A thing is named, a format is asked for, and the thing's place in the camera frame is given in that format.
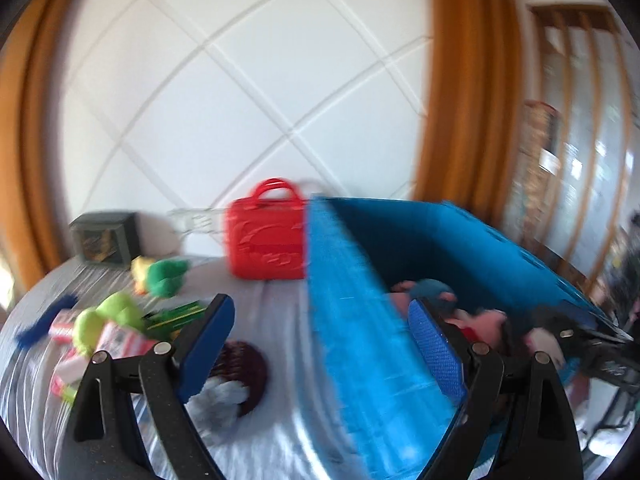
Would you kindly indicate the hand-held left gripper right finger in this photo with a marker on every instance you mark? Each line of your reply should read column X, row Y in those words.
column 436, row 347

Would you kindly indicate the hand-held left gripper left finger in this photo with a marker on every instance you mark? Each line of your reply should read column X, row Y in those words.
column 205, row 347

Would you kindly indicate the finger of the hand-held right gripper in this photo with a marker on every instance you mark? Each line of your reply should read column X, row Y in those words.
column 560, row 327

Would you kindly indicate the green white medicine box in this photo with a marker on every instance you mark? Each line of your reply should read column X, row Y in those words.
column 175, row 316

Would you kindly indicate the blue storage box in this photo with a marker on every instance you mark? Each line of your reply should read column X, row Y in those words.
column 350, row 310

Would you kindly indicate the maroon knitted piece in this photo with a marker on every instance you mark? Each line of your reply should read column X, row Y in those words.
column 246, row 365

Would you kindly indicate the pale blue fluffy cloth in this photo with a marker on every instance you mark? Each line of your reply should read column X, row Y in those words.
column 220, row 402

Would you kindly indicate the pink white wipes pack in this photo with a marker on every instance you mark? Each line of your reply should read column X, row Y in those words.
column 125, row 342

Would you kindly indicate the green yellow plush toy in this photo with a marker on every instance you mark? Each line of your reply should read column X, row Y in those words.
column 162, row 276

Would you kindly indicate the lime green plush toy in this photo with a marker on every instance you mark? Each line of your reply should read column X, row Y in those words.
column 112, row 312

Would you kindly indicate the red plastic handbag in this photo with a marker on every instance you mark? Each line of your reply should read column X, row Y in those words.
column 265, row 242

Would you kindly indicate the pink white packet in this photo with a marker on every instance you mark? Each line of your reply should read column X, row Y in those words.
column 70, row 380

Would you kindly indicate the dark green gift bag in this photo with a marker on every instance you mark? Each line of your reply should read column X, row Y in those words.
column 100, row 240

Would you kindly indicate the blue feather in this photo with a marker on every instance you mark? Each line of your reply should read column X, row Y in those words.
column 45, row 322

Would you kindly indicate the wooden glass door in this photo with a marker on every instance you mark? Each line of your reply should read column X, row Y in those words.
column 575, row 135

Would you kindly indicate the wooden frame post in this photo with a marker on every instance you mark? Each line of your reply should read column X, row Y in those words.
column 30, row 125
column 465, row 85

